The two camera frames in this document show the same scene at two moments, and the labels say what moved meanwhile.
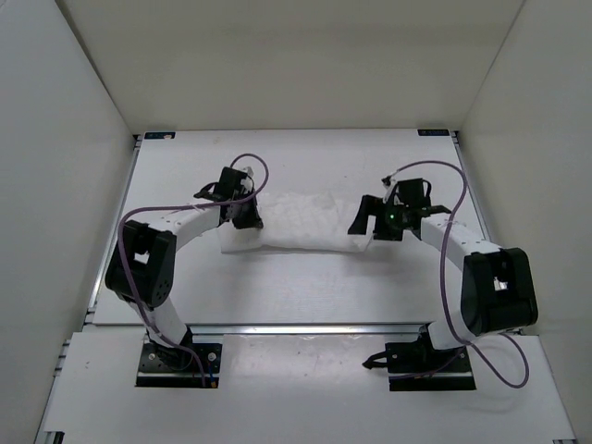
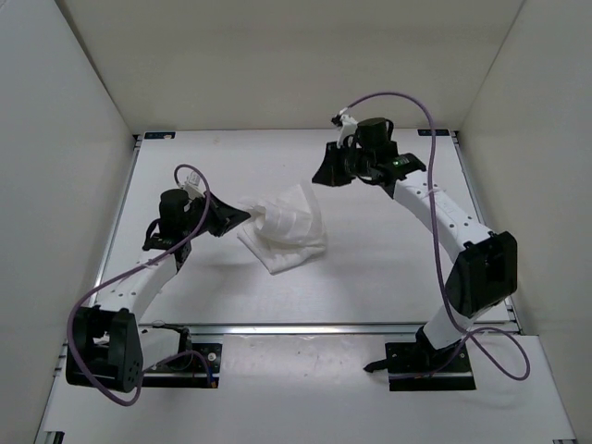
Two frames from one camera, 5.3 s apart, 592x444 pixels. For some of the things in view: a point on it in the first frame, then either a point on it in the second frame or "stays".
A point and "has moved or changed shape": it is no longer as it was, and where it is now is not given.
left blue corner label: [159, 135] stays
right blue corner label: [433, 132] stays
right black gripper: [370, 205] -> [327, 173]
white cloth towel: [296, 221] has moved or changed shape
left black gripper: [252, 220] -> [228, 218]
